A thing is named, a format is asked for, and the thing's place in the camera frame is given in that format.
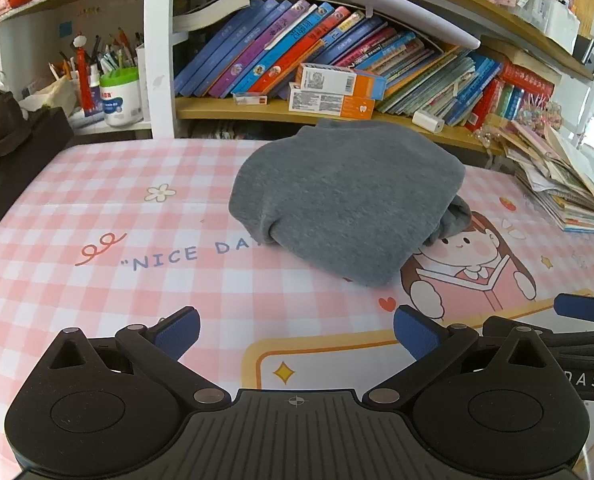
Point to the small white orange carton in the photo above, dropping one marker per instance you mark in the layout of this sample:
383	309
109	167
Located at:
250	99

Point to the pile of papers and booklets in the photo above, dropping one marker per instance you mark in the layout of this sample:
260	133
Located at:
562	180

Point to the green lid white jar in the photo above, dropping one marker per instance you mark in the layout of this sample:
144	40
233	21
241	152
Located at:
121	100

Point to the white bottle blue label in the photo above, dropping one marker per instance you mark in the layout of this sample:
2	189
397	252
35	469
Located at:
93	90

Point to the orange and white box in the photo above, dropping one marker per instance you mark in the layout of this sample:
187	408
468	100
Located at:
327	105
342	80

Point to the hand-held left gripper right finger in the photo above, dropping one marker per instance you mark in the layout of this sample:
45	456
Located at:
417	335

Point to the beige cloth bag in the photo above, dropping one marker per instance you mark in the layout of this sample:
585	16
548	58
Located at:
49	95

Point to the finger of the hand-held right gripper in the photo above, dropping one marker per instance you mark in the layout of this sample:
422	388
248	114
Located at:
577	345
574	306

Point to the white desk organizer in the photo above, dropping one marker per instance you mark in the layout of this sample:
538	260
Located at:
557	15

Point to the black case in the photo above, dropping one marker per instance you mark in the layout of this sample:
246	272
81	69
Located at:
22	175

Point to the pink checked table mat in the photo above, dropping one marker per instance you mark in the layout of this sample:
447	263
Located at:
102	210

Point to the bunch of pens in holder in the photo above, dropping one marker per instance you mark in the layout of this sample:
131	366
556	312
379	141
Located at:
112	55

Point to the red tassel charm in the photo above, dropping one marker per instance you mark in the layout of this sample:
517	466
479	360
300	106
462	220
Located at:
83	80

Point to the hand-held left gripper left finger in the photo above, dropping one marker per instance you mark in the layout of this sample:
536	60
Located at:
179	332

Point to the row of colourful books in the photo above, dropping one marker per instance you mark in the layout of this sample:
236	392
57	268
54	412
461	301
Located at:
277	45

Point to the wooden bookshelf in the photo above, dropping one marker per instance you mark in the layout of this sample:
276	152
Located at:
217	107

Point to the grey sweater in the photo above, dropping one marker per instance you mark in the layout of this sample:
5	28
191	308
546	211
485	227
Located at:
347	195

